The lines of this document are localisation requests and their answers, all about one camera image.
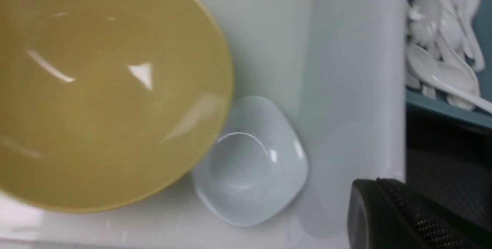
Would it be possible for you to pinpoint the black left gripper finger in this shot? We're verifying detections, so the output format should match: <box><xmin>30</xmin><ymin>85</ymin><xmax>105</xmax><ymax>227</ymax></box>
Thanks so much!
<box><xmin>347</xmin><ymin>178</ymin><xmax>492</xmax><ymax>249</ymax></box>

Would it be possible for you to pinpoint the white square dish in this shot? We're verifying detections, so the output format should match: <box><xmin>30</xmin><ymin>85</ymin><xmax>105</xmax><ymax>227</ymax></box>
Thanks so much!
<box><xmin>191</xmin><ymin>96</ymin><xmax>309</xmax><ymax>228</ymax></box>

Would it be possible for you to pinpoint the white spoon in bin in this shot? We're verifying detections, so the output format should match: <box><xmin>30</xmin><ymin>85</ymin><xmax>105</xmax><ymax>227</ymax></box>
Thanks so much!
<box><xmin>457</xmin><ymin>0</ymin><xmax>485</xmax><ymax>72</ymax></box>

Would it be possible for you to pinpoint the white soup spoon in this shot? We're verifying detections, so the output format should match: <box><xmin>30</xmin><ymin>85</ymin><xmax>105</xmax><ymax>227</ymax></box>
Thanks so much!
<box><xmin>406</xmin><ymin>44</ymin><xmax>492</xmax><ymax>113</ymax></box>

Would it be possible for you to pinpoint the yellow noodle bowl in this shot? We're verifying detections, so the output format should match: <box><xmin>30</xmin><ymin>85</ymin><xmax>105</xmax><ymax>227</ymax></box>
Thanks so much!
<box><xmin>1</xmin><ymin>0</ymin><xmax>235</xmax><ymax>213</ymax></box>

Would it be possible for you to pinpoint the white plastic tub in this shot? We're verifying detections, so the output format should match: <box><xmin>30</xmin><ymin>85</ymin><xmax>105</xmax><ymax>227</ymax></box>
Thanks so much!
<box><xmin>1</xmin><ymin>0</ymin><xmax>406</xmax><ymax>249</ymax></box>

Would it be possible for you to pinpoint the teal plastic bin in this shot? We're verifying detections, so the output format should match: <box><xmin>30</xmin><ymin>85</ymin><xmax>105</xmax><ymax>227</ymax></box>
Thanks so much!
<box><xmin>406</xmin><ymin>0</ymin><xmax>492</xmax><ymax>130</ymax></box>

